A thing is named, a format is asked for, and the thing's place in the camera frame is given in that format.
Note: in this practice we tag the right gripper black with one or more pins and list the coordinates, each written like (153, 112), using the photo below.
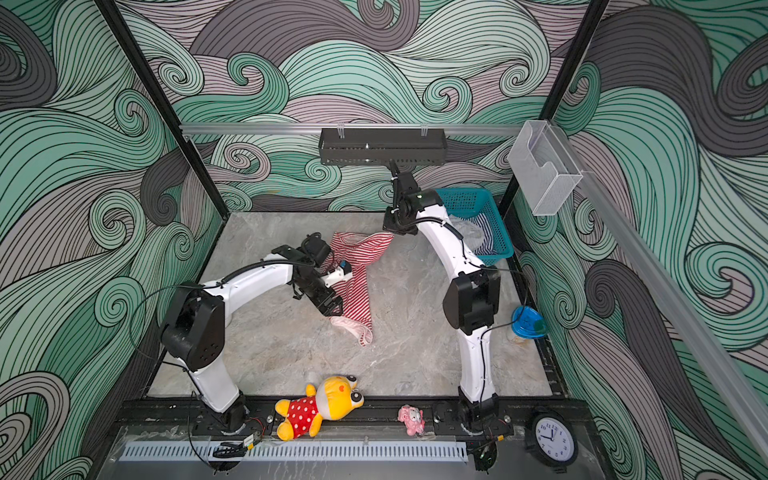
(389, 223)

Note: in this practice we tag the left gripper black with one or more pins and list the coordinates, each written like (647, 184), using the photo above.
(328, 309)

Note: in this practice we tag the red white striped tank top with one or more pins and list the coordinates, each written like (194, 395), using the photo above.
(360, 251)

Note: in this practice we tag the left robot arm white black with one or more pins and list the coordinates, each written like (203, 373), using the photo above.
(193, 331)

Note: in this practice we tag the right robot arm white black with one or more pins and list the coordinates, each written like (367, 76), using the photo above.
(472, 298)

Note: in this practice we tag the grey tank top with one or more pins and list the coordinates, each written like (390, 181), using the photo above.
(473, 235)

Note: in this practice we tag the blue white striped tank top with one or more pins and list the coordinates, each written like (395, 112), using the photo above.
(487, 246)

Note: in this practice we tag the black perforated metal shelf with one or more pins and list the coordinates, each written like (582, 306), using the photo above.
(407, 148)

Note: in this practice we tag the teal plastic basket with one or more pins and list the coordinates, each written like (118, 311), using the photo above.
(474, 213)

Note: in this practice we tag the yellow plush toy red dress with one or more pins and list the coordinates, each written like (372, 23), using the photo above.
(333, 399)

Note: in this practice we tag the small pink plush toy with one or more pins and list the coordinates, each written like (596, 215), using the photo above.
(413, 420)

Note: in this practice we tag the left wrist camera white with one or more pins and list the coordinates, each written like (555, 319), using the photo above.
(343, 272)

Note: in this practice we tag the clear plastic wall bin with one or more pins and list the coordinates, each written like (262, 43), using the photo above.
(544, 164)

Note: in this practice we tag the aluminium rail back wall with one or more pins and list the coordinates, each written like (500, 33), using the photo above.
(277, 128)

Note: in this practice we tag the aluminium rail wall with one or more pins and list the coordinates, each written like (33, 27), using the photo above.
(614, 205)
(277, 128)

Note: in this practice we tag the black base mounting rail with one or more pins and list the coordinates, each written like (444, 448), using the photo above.
(444, 416)

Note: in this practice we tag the white slotted cable duct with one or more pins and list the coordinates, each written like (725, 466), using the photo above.
(302, 451)

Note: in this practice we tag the black round wall clock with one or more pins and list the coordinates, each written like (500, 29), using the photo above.
(550, 439)

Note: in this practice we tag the aluminium rail right wall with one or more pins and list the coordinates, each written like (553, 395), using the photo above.
(614, 205)

